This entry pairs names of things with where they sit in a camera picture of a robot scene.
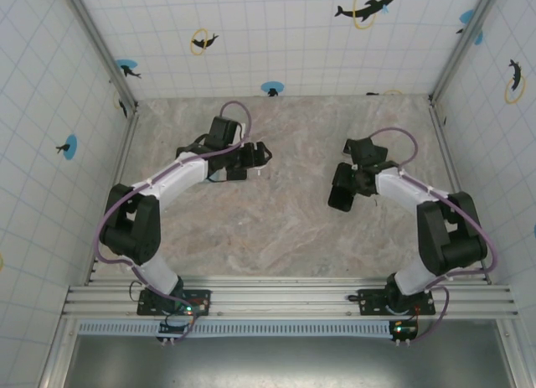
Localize phone case with dark interior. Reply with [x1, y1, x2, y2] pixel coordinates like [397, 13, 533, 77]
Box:
[327, 182, 358, 214]

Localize small black adapter board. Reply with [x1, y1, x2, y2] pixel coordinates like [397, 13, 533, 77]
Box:
[157, 320, 189, 345]
[389, 319, 420, 345]

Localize grey metal sheet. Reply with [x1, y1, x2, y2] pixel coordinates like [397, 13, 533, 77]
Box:
[70, 335, 514, 388]

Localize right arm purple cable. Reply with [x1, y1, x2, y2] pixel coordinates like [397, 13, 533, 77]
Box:
[366, 127, 499, 346]

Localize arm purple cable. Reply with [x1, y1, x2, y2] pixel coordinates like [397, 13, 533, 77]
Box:
[95, 101, 252, 346]
[366, 127, 499, 346]

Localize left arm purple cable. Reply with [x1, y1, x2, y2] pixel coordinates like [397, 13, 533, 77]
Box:
[95, 101, 252, 346]

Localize aluminium side rail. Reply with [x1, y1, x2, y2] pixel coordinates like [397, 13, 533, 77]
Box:
[430, 101, 493, 285]
[85, 109, 142, 285]

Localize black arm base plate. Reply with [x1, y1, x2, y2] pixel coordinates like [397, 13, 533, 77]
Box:
[358, 287, 436, 318]
[137, 287, 213, 318]

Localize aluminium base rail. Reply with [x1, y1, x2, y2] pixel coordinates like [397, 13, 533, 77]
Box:
[61, 277, 520, 322]

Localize aluminium corner post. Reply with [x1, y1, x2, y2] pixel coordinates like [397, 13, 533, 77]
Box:
[429, 0, 502, 104]
[61, 0, 140, 111]

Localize circuit board with red wires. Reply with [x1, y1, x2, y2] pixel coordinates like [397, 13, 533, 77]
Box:
[178, 297, 211, 317]

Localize white slotted cable duct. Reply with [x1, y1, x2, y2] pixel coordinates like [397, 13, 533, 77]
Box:
[77, 319, 397, 338]

